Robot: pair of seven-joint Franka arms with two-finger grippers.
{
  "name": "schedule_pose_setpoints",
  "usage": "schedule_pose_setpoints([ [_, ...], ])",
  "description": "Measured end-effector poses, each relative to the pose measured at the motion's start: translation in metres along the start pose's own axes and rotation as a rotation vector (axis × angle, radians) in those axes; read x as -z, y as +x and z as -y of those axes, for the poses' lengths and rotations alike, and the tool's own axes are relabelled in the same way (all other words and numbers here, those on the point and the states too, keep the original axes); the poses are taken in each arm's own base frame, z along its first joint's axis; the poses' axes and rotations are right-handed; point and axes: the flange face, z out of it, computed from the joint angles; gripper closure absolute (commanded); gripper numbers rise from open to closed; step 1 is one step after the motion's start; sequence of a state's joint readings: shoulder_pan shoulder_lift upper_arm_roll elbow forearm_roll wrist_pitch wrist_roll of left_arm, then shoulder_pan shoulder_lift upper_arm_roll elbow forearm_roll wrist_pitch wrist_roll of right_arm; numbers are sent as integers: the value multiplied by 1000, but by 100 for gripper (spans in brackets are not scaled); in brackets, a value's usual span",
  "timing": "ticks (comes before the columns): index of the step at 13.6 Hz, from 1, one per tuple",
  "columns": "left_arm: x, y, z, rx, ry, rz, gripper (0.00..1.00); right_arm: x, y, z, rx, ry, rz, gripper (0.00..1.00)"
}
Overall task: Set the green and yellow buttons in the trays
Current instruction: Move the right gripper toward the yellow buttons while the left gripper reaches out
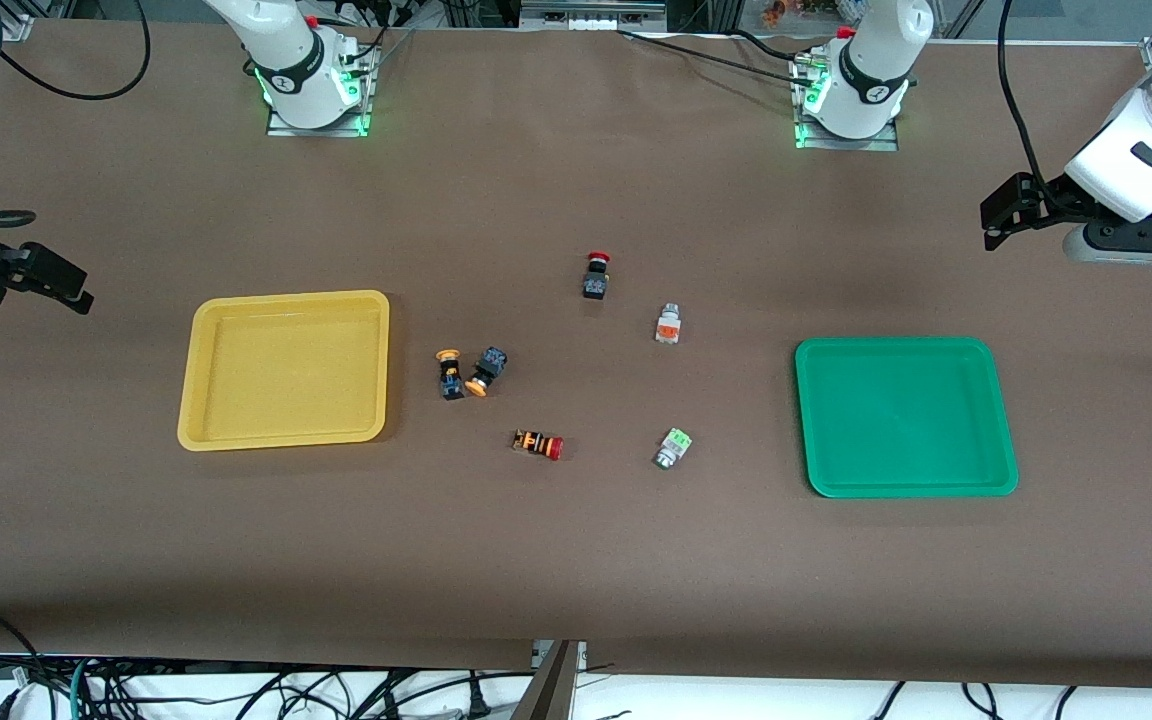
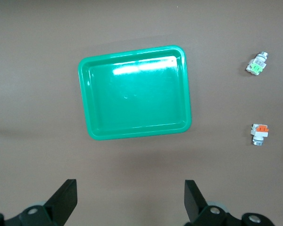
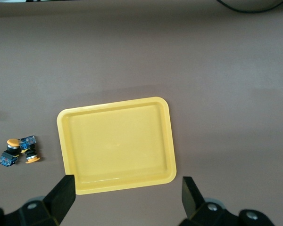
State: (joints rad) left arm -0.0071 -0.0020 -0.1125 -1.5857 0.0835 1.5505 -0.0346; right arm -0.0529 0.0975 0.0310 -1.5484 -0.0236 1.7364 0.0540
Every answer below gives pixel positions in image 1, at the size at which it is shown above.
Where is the green plastic tray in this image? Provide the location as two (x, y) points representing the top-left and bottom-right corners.
(794, 337), (1020, 499)

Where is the black cable on table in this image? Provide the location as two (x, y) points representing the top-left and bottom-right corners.
(616, 28), (827, 81)

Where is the dark grey table post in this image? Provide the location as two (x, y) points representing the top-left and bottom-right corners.
(511, 640), (578, 720)

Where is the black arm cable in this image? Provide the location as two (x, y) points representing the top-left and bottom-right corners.
(996, 0), (1072, 196)
(0, 0), (152, 229)

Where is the yellow plastic tray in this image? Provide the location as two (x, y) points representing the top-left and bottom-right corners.
(177, 290), (391, 453)

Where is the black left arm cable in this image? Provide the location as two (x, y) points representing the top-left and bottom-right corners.
(996, 0), (1072, 196)

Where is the white pushbutton green clip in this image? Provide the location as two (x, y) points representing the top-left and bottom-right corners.
(651, 427), (694, 471)

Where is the yellow button black body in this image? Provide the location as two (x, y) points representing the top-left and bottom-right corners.
(465, 346), (509, 399)
(434, 348), (467, 402)

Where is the red button orange body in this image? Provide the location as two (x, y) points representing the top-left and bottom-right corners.
(511, 429), (566, 462)

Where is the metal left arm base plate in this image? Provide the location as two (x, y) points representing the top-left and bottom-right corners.
(791, 55), (900, 152)

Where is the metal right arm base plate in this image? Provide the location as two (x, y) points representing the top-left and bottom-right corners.
(266, 40), (374, 139)

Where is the brown table cover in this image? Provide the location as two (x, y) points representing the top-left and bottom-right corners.
(0, 18), (1152, 691)

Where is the silver aluminium frame rail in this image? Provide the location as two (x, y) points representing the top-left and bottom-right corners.
(521, 0), (667, 31)

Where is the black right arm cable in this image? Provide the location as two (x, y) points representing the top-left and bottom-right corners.
(0, 0), (152, 229)

